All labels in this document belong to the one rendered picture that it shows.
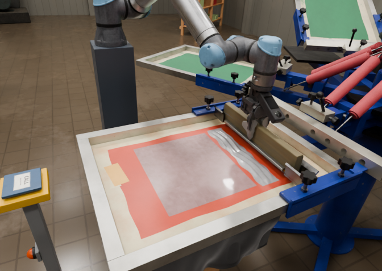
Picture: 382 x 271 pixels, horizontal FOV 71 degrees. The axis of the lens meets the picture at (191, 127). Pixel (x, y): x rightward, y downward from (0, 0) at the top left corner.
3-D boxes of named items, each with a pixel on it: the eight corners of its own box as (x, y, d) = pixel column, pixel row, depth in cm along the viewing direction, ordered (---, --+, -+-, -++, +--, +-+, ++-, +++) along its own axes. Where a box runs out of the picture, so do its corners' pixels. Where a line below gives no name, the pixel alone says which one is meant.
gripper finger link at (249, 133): (242, 133, 104) (249, 112, 100) (252, 141, 100) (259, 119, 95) (236, 134, 103) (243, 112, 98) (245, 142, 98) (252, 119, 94)
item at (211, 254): (154, 326, 88) (151, 244, 66) (150, 314, 91) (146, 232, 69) (265, 269, 106) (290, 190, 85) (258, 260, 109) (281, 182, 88)
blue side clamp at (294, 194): (287, 219, 76) (293, 201, 72) (274, 207, 80) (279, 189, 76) (355, 188, 88) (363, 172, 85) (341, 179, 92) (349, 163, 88)
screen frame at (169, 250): (113, 287, 56) (111, 277, 55) (77, 143, 101) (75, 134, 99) (354, 183, 89) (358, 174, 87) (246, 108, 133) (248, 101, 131)
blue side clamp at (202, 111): (195, 126, 118) (196, 112, 114) (190, 121, 122) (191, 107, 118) (250, 114, 130) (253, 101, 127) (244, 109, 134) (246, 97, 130)
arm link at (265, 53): (265, 33, 89) (289, 38, 83) (260, 66, 94) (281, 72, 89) (251, 36, 84) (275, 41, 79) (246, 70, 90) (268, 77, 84)
